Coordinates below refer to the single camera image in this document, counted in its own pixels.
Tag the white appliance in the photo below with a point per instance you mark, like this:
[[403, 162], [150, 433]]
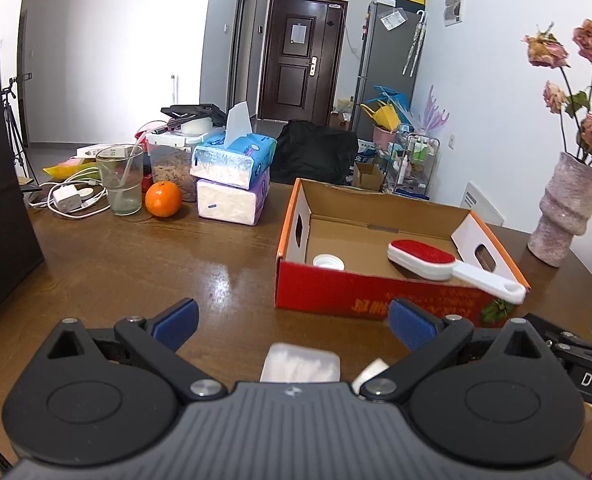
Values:
[[481, 201]]

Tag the small brown cardboard box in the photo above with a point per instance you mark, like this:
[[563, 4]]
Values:
[[368, 175]]

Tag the clear plastic bag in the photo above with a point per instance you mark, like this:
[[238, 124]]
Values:
[[393, 19]]

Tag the black flat tray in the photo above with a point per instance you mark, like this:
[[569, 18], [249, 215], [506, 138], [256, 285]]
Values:
[[196, 111]]

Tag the white power charger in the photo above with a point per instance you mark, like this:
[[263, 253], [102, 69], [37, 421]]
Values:
[[66, 199]]

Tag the clear plastic food container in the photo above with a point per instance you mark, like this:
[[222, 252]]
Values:
[[168, 167]]

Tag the clear glass cup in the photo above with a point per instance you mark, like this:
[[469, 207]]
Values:
[[118, 195]]

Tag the white plastic stirrer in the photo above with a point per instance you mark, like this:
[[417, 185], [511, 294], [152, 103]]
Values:
[[127, 170]]

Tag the pink textured vase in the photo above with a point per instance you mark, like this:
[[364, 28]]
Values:
[[561, 220]]

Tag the white small case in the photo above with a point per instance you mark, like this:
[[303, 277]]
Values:
[[371, 372]]

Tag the grey door frame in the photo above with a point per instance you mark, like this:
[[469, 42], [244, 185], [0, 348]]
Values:
[[238, 50]]

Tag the black tripod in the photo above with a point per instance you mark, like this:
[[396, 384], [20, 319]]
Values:
[[13, 125]]

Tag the grey refrigerator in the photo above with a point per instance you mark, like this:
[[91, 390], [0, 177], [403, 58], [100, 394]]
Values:
[[381, 65]]

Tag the black monitor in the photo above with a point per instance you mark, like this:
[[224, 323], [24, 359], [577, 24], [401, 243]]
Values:
[[1, 185]]

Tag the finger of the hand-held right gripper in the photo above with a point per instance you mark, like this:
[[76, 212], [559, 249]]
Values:
[[566, 342]]

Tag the paper sheet on door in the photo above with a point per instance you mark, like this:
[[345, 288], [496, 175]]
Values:
[[299, 33]]

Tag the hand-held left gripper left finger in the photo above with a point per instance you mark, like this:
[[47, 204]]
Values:
[[176, 322]]

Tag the white folded umbrella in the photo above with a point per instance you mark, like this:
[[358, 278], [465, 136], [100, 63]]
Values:
[[415, 42]]

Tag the red white lint brush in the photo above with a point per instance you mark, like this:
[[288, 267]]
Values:
[[421, 255]]

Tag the blue plastic bag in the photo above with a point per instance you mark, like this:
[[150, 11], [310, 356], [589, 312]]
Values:
[[388, 95]]

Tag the red plastic basin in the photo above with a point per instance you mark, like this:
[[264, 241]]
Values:
[[143, 135]]

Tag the blue tissue pack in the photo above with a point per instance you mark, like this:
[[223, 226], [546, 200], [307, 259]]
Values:
[[236, 157]]

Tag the white wall outlet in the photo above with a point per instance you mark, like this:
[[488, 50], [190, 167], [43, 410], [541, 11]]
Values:
[[452, 141]]

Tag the black bag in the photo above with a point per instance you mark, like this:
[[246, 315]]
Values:
[[311, 150]]

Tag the yellow flat dish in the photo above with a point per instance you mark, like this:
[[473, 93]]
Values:
[[58, 170]]

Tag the dark brown door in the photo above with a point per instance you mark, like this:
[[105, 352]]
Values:
[[286, 85]]

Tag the red orange cardboard box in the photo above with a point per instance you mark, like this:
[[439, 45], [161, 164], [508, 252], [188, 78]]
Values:
[[326, 292]]

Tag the yellow bag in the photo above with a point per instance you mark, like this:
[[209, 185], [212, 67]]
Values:
[[382, 116]]

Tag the pink bucket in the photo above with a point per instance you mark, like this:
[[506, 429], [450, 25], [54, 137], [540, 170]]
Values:
[[383, 136]]

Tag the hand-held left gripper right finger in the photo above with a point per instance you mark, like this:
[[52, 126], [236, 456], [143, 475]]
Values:
[[411, 327]]

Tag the orange fruit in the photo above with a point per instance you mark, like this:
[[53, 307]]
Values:
[[163, 200]]

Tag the white flat box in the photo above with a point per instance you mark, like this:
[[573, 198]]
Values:
[[101, 151]]

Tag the white purple tissue pack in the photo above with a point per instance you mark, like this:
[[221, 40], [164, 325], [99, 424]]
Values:
[[226, 202]]

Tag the white round lid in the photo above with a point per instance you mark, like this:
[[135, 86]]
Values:
[[328, 261]]

